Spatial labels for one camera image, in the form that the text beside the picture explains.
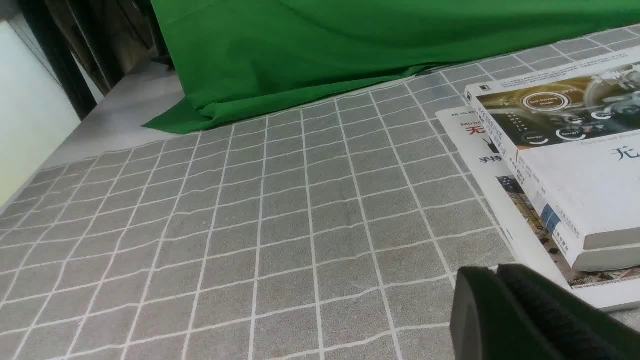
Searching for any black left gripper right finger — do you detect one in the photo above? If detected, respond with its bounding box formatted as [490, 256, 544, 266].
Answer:
[496, 264, 640, 360]

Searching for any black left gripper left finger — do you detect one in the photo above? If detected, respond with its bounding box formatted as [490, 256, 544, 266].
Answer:
[449, 266, 556, 360]

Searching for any large white bottom book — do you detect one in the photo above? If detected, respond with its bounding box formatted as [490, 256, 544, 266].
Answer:
[436, 106, 640, 312]

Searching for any grey checked tablecloth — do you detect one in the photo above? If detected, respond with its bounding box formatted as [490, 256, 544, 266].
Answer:
[1, 25, 639, 360]

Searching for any white self-driving book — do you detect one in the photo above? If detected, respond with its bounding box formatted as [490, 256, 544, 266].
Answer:
[465, 47, 640, 272]

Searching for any green backdrop cloth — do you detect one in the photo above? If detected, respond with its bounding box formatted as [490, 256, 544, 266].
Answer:
[144, 0, 640, 135]

